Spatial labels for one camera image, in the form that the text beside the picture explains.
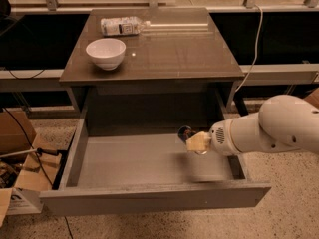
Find black cable on floor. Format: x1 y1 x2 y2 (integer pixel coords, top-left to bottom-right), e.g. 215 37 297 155
1 106 75 239

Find white ceramic bowl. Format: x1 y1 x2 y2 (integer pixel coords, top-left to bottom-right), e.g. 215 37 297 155
86 38 126 71

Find clear plastic water bottle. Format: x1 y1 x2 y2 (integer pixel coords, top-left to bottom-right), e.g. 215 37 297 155
101 16 151 37

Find white hanging cable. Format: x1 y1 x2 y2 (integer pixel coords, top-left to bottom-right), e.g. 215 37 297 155
234 4 264 94

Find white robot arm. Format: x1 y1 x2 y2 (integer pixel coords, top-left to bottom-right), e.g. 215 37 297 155
178 95 319 156

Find white stick with black tip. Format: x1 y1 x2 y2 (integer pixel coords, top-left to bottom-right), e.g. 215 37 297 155
0 148 59 158

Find open grey top drawer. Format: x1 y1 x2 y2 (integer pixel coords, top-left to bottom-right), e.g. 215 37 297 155
39 87 272 217

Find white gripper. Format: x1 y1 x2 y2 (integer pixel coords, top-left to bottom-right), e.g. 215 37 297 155
186 119 238 156

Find brown cardboard box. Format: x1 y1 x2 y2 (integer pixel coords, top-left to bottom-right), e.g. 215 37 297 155
0 112 62 226

